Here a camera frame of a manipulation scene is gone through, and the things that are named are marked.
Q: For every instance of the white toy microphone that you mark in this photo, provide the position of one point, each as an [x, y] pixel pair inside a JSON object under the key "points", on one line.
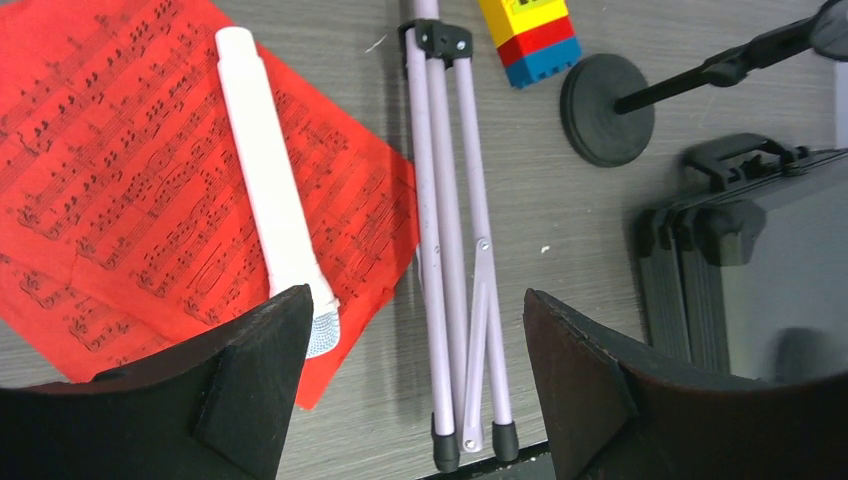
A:
{"points": [[279, 216]]}

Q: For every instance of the black carrying case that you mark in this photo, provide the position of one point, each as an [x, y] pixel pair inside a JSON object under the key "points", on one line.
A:
{"points": [[749, 276]]}

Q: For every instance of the black mic stand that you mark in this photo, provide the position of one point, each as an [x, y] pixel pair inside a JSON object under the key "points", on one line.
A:
{"points": [[607, 106]]}

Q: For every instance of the red sheet music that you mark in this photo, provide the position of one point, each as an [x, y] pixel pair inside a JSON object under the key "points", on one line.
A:
{"points": [[119, 174], [76, 333]]}

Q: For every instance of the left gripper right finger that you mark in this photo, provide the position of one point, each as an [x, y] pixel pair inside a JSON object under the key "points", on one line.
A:
{"points": [[616, 408]]}

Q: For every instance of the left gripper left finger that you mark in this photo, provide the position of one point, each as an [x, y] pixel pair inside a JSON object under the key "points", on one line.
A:
{"points": [[217, 406]]}

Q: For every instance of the white music stand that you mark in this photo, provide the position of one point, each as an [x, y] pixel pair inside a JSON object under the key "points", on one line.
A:
{"points": [[456, 259]]}

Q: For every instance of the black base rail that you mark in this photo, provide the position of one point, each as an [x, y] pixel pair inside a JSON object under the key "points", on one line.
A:
{"points": [[533, 463]]}

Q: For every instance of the yellow red blue toy block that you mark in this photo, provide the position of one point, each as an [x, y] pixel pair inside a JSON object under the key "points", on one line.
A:
{"points": [[534, 39]]}

